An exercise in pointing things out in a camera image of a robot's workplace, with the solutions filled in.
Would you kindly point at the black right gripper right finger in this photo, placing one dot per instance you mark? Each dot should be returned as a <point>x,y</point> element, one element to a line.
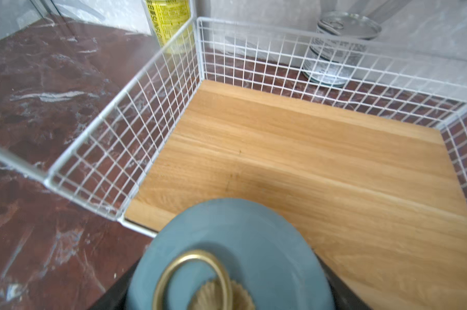
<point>344,298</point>

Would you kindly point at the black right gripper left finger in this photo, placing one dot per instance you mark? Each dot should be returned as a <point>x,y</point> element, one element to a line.
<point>115,297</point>

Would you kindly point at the small blue tea canister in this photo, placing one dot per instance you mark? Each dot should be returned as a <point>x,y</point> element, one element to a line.
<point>259,248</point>

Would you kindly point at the white wire wooden shelf rack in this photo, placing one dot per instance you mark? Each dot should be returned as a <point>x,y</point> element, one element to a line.
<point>105,137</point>

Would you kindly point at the silver pull-tab tin can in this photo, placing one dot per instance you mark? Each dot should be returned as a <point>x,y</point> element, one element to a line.
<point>332,62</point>

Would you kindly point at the yellow sunflower seed can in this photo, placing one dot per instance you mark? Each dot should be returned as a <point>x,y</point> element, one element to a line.
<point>167,17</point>

